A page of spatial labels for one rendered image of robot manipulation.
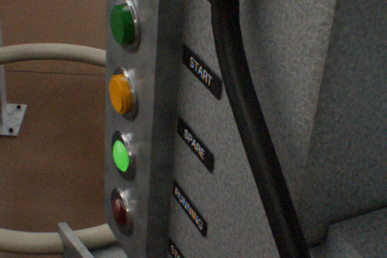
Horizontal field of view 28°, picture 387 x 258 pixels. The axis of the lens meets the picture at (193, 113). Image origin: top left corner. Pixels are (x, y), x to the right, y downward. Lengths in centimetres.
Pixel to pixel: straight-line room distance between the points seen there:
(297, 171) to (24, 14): 329
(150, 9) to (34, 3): 329
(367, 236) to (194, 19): 15
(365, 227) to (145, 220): 18
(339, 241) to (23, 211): 213
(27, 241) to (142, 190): 56
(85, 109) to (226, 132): 252
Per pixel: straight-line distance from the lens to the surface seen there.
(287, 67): 37
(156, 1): 45
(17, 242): 108
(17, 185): 260
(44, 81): 312
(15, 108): 295
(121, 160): 54
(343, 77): 35
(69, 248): 104
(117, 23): 49
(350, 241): 40
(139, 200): 54
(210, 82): 44
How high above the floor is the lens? 163
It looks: 33 degrees down
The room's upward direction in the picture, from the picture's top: 5 degrees clockwise
